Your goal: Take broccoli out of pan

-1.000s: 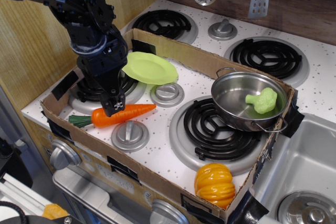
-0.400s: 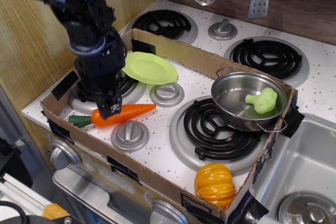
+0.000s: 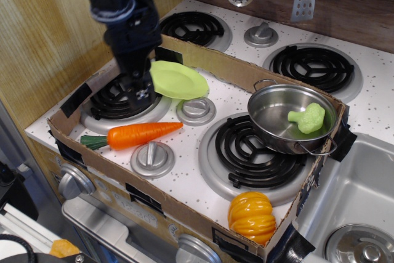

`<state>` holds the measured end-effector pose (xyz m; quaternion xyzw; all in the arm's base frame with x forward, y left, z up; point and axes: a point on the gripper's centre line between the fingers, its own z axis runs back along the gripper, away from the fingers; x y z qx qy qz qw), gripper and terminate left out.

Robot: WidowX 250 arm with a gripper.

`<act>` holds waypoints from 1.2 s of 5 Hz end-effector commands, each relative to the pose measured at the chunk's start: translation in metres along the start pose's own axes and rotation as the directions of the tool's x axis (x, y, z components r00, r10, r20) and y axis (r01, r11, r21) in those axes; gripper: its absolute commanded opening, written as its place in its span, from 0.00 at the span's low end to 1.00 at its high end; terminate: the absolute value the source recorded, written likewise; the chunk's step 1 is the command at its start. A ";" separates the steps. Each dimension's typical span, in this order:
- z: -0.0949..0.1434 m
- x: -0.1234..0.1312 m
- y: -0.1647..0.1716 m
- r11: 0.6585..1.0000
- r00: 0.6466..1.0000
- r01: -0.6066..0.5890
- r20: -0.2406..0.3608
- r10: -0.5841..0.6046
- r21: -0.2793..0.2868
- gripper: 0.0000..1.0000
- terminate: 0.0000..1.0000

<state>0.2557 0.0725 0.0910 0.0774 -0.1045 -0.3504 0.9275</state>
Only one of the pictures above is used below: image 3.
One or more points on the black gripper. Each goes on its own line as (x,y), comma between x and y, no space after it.
(132,39)

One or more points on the light green toy broccoli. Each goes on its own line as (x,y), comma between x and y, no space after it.
(309,120)

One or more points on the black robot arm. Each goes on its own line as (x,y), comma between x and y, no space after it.
(107,11)

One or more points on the stainless steel pan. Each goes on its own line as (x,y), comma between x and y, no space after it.
(268,108)

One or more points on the light green plastic plate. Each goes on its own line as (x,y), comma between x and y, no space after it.
(177,81)

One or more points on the front left black burner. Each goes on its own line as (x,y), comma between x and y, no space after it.
(110,108)

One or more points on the black burner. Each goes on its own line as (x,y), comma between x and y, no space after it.
(110,108)
(318,65)
(199,28)
(233,159)

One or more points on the orange toy carrot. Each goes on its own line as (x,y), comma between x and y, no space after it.
(123,137)

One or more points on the silver knob middle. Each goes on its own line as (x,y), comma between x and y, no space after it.
(196,112)

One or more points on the silver knob front centre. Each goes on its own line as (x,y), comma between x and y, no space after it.
(152,160)

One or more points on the rear left black burner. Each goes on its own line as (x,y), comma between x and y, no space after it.
(199,28)

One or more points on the silver oven knob left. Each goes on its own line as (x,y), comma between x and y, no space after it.
(74,183)

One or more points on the silver oven knob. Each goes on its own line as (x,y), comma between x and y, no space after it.
(74,183)
(193,250)

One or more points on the front right black burner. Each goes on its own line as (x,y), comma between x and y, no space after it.
(233,159)

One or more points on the silver knob rear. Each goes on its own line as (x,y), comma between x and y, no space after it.
(261,36)

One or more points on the orange toy pumpkin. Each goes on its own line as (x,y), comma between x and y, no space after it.
(250,214)

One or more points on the silver oven knob right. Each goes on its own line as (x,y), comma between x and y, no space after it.
(193,250)

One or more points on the orange object bottom left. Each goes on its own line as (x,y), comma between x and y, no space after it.
(63,248)

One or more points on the hanging metal spatula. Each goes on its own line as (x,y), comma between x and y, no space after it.
(302,10)

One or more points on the rear right black burner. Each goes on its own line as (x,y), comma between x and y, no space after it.
(318,65)

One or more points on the cardboard fence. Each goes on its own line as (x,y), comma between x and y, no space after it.
(193,206)

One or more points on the silver sink basin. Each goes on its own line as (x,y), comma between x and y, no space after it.
(357,190)

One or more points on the silver sink drain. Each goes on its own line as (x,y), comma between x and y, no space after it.
(359,243)

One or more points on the silver oven door handle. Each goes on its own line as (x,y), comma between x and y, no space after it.
(107,234)

